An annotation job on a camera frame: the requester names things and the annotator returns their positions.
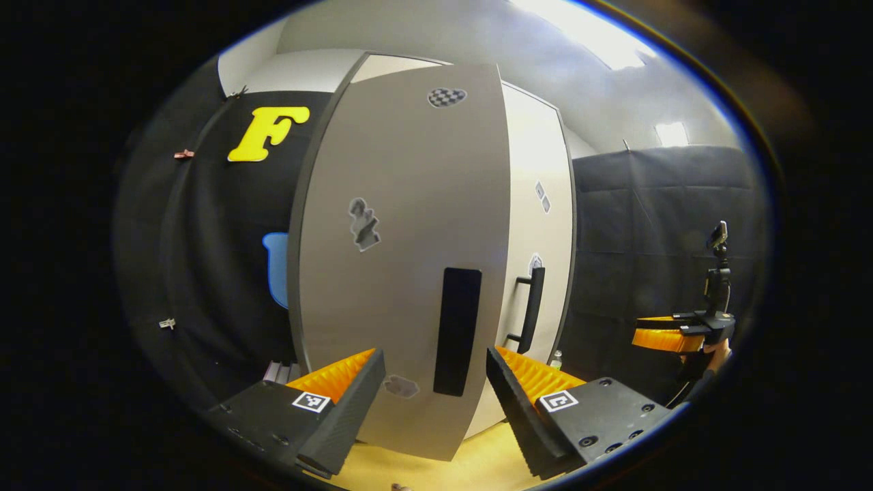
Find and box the white shoe cabinet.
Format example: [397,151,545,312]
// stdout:
[286,51,577,462]

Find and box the white cabinet door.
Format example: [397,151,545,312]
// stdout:
[464,82,575,441]
[298,63,512,462]

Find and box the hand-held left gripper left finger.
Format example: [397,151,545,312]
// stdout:
[205,348,387,478]

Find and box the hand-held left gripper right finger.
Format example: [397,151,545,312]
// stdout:
[486,344,672,480]

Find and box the small ceiling light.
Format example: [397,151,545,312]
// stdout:
[655,121,690,147]

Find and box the long ceiling light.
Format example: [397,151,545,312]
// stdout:
[512,0,655,70]

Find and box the black bar door handle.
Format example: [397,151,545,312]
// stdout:
[506,267,546,355]

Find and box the flat black door handle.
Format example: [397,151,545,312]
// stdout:
[433,267,483,398]

